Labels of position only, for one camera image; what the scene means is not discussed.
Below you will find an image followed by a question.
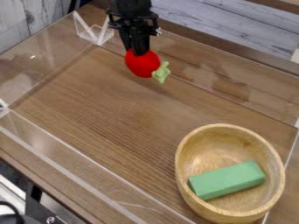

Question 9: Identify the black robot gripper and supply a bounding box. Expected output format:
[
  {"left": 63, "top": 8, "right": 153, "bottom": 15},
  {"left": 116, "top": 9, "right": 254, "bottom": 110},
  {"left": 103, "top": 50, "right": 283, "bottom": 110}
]
[{"left": 107, "top": 0, "right": 160, "bottom": 56}]

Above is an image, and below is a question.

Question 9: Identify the red plush strawberry green leaf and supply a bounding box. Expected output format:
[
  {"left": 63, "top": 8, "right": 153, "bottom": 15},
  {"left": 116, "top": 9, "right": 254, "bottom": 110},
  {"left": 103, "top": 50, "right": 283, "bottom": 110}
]
[{"left": 124, "top": 48, "right": 172, "bottom": 85}]

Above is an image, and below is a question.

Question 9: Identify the wooden bowl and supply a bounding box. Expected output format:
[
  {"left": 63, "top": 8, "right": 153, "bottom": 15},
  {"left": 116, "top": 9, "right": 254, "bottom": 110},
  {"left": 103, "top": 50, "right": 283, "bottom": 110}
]
[{"left": 173, "top": 123, "right": 286, "bottom": 224}]

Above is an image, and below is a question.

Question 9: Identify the green rectangular block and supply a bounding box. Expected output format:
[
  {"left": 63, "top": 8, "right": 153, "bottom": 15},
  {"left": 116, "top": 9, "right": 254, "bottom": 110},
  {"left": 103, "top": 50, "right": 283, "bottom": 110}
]
[{"left": 187, "top": 161, "right": 266, "bottom": 200}]

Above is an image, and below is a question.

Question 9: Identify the black metal table leg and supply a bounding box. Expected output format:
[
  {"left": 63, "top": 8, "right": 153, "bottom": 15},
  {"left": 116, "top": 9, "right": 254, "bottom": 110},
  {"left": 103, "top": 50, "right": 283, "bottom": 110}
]
[{"left": 25, "top": 182, "right": 43, "bottom": 204}]

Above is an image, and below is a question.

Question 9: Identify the clear acrylic enclosure wall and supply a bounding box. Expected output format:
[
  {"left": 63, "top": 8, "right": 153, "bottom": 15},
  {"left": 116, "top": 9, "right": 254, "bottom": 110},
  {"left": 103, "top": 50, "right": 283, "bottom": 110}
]
[{"left": 0, "top": 16, "right": 299, "bottom": 224}]

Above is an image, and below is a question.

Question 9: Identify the black cable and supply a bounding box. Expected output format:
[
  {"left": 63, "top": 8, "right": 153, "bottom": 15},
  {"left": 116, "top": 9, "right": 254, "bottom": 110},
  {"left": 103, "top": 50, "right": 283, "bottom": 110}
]
[{"left": 0, "top": 200, "right": 24, "bottom": 224}]

